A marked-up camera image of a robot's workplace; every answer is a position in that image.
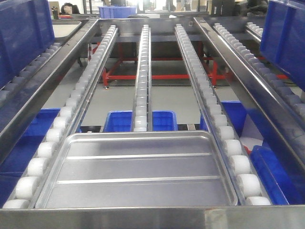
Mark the blue bin below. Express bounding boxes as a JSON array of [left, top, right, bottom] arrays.
[[200, 100, 305, 206], [0, 108, 60, 206], [103, 110, 178, 132]]

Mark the steel front shelf rail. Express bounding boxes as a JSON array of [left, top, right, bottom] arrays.
[[0, 205, 305, 229]]

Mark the distant blue crate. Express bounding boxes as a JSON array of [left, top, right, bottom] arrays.
[[98, 6, 137, 19]]

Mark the blue bin below centre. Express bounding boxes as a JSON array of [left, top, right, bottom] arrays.
[[103, 110, 178, 132]]

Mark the ribbed silver metal tray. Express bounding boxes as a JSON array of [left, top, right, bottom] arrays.
[[35, 131, 238, 208]]

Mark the steel divider rail left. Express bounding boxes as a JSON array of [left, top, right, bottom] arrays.
[[0, 19, 100, 161]]

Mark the right white roller track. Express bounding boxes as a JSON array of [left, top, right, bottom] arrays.
[[175, 24, 272, 206]]

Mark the far right roller track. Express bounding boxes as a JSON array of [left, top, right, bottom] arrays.
[[213, 23, 305, 119]]

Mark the steel divider rail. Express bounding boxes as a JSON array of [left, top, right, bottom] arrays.
[[194, 17, 305, 169], [0, 19, 100, 161]]

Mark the grey tray far left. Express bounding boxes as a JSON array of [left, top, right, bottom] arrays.
[[52, 20, 81, 40]]

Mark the centre white roller track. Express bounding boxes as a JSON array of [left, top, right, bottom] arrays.
[[131, 24, 153, 132]]

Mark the steel divider rail right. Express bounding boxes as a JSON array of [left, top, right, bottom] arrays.
[[194, 17, 305, 169]]

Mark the white roller track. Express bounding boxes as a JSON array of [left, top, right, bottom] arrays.
[[175, 24, 272, 206], [131, 24, 153, 132], [1, 25, 119, 209]]

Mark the blue bin upper right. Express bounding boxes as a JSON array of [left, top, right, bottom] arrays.
[[260, 0, 305, 89]]

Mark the red metal cart frame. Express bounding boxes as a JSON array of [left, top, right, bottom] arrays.
[[102, 42, 289, 90]]

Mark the blue bin upper left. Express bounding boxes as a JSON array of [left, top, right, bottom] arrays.
[[0, 0, 54, 87]]

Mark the blue bin below left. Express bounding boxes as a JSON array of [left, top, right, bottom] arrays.
[[0, 108, 60, 206]]

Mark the left white roller track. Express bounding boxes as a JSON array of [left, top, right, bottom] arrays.
[[1, 25, 119, 209]]

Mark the blue bin below right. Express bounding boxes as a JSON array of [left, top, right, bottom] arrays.
[[200, 100, 305, 206]]

